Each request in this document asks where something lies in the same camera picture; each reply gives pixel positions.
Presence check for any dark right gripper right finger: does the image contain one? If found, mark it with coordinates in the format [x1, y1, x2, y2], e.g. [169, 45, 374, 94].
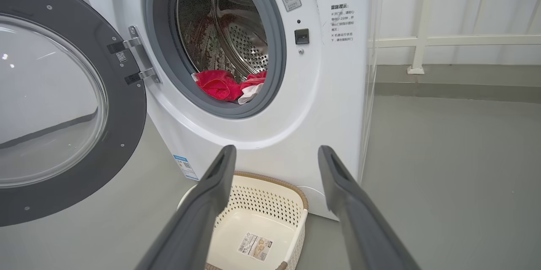
[318, 145, 421, 270]

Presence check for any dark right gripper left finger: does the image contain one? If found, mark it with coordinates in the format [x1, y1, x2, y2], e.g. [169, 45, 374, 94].
[135, 145, 237, 270]

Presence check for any round washing machine door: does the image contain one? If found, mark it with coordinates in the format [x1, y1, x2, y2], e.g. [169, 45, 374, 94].
[0, 0, 147, 227]

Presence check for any red shirt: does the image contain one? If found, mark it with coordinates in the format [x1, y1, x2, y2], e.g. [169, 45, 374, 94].
[191, 70, 268, 105]

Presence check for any cream perforated laundry basket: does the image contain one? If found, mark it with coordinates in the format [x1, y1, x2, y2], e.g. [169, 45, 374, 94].
[178, 171, 309, 270]

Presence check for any white printed label sticker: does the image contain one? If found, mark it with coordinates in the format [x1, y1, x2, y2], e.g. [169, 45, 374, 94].
[237, 232, 273, 262]

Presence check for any white front-load washing machine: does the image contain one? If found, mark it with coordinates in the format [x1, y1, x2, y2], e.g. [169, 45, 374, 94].
[70, 0, 384, 222]

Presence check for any metal washer door hinge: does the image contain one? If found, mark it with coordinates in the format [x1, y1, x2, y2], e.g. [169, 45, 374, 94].
[107, 25, 161, 85]

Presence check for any steel perforated washer drum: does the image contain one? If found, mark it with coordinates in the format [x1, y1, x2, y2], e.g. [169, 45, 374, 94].
[176, 0, 269, 85]

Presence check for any grey rubber door gasket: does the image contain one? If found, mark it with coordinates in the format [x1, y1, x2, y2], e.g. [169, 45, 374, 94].
[142, 0, 287, 119]

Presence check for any blue energy label sticker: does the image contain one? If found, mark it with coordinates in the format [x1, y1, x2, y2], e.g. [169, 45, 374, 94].
[173, 155, 199, 181]

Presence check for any round white filter cover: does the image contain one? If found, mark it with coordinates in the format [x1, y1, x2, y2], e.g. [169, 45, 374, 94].
[296, 185, 329, 216]

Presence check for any printed warning text label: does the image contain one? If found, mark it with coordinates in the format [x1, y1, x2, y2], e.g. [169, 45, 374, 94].
[330, 4, 355, 43]

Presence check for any white metal railing frame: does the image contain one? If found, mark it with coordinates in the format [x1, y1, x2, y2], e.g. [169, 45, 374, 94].
[368, 0, 541, 75]

